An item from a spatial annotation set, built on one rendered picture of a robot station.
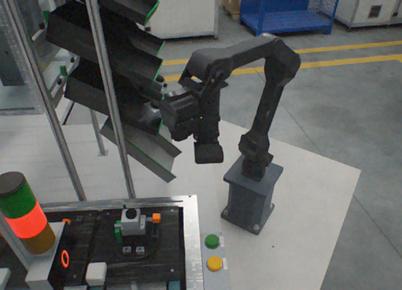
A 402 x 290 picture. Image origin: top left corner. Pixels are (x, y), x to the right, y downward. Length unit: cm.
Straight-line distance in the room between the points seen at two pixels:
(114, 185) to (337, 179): 88
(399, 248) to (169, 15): 387
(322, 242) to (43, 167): 111
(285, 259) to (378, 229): 146
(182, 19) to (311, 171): 378
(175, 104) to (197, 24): 429
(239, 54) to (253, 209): 53
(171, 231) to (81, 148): 68
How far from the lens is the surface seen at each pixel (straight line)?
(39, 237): 60
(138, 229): 87
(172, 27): 481
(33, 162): 149
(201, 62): 61
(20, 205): 54
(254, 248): 106
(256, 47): 69
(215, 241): 92
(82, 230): 101
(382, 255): 232
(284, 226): 113
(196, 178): 124
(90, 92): 90
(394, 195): 273
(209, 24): 490
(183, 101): 61
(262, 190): 94
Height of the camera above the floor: 174
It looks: 40 degrees down
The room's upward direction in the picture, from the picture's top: straight up
